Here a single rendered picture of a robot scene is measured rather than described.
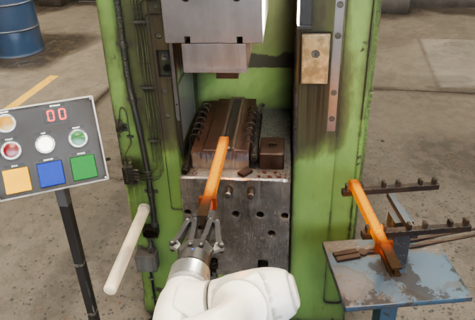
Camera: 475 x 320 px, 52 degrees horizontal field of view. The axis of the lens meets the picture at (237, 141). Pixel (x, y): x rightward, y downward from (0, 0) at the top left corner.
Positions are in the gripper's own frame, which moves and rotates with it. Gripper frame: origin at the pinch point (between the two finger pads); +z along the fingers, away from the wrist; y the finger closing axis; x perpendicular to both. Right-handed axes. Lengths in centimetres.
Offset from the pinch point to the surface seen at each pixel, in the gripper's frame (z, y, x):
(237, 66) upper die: 44.3, 4.9, 22.2
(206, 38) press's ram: 44, -4, 31
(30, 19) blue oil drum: 425, -270, -72
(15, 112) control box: 31, -63, 12
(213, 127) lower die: 60, -7, -8
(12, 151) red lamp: 24, -64, 2
